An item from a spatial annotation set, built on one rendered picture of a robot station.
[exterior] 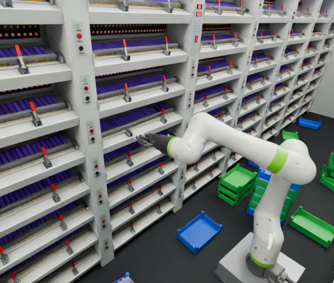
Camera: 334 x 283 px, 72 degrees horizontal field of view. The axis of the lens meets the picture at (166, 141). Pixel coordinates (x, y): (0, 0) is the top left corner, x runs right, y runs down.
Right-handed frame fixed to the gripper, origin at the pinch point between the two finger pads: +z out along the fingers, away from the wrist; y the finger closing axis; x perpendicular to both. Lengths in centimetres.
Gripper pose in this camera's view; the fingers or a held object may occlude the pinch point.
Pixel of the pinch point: (138, 136)
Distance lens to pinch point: 122.2
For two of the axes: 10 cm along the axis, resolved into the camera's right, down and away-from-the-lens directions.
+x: -0.8, -9.3, -3.5
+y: 7.2, -3.0, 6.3
